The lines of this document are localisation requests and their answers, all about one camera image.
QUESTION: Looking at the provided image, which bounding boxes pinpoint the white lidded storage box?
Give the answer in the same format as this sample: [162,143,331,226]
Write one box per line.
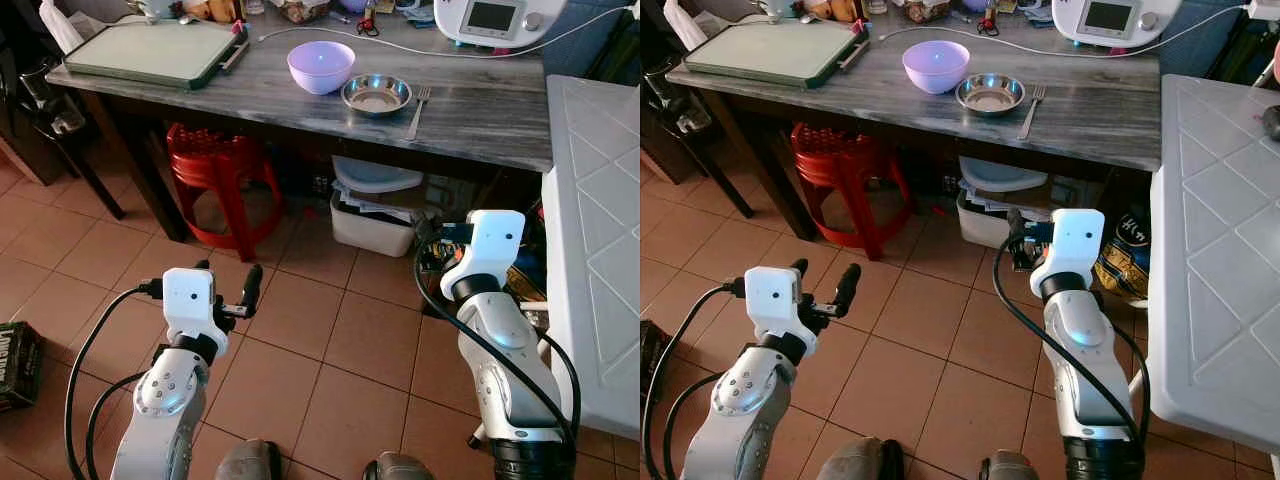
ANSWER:
[329,155,427,259]
[955,155,1051,251]

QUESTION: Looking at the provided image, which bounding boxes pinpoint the yellow and black bag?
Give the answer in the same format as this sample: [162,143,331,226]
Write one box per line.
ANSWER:
[1094,203,1153,303]
[505,262,550,304]

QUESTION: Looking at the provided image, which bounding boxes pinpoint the red plastic stool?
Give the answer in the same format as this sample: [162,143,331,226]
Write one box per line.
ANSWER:
[165,121,285,264]
[789,121,914,263]

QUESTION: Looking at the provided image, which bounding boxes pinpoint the steel fork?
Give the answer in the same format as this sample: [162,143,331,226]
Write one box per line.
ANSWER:
[404,86,433,142]
[1016,85,1048,142]

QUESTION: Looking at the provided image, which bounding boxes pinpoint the grey left robot foot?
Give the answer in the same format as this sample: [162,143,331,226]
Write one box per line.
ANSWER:
[214,438,285,480]
[817,437,907,480]

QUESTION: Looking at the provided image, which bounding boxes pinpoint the grey robot foot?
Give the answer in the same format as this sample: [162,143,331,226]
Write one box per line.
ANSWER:
[979,449,1043,480]
[214,438,285,480]
[817,437,907,480]
[361,451,437,480]

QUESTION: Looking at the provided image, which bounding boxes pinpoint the small steel bowl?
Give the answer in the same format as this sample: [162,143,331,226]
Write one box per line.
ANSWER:
[341,74,413,118]
[955,73,1027,118]

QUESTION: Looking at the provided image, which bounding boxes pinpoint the white plastic folding table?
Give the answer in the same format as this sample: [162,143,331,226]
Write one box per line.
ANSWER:
[1147,74,1280,458]
[539,74,641,442]

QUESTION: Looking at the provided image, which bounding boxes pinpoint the grey marble top wooden table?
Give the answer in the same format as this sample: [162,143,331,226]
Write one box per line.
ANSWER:
[665,10,1163,246]
[44,10,557,246]

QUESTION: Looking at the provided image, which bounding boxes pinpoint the black printed crate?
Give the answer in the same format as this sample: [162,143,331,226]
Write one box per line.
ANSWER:
[640,319,672,403]
[0,320,44,412]

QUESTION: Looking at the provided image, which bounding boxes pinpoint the black chair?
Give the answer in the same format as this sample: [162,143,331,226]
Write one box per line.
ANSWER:
[640,62,757,220]
[0,55,127,222]

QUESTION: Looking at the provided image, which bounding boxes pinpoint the purple plastic bowl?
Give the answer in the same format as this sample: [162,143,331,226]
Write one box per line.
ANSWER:
[287,40,357,96]
[902,40,972,96]

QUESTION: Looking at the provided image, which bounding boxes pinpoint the grey right robot foot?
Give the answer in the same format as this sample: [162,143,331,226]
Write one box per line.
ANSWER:
[361,451,437,480]
[979,449,1043,480]

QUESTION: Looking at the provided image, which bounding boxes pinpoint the green rimmed serving tray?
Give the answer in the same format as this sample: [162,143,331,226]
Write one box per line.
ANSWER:
[62,19,251,92]
[683,19,870,92]

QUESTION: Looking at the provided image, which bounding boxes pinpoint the white kitchen appliance with screen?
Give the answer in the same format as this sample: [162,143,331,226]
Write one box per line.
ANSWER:
[433,0,569,50]
[1051,0,1185,50]

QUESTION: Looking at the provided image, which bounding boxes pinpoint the clear snack jar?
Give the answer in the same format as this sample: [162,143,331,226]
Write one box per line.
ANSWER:
[899,0,953,24]
[274,0,332,25]

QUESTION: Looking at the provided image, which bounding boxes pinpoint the white plastic bag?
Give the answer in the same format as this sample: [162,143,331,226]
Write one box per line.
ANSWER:
[661,0,709,53]
[39,0,87,56]

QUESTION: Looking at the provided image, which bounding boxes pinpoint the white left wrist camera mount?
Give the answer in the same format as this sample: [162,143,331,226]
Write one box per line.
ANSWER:
[743,266,814,347]
[162,267,230,347]

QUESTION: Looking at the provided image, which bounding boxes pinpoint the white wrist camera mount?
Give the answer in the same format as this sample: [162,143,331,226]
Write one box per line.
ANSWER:
[440,209,527,298]
[162,267,230,347]
[743,266,814,347]
[1029,207,1107,297]

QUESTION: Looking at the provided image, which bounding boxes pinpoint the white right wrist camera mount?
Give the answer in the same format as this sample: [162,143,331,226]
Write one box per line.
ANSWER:
[1029,207,1107,297]
[440,209,527,298]

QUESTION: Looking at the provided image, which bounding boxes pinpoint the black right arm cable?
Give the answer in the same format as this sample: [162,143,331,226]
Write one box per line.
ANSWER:
[992,208,1153,446]
[413,222,583,446]

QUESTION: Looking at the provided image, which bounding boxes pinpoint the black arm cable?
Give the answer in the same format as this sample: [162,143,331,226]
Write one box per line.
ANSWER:
[63,282,166,480]
[992,208,1153,446]
[413,222,583,446]
[642,282,749,480]

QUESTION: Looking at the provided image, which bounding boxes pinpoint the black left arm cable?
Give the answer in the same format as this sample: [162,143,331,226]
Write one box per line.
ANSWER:
[642,282,749,480]
[63,282,166,480]

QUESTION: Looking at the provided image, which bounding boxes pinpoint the white power cable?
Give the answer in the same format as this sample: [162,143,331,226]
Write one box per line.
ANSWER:
[874,3,1269,59]

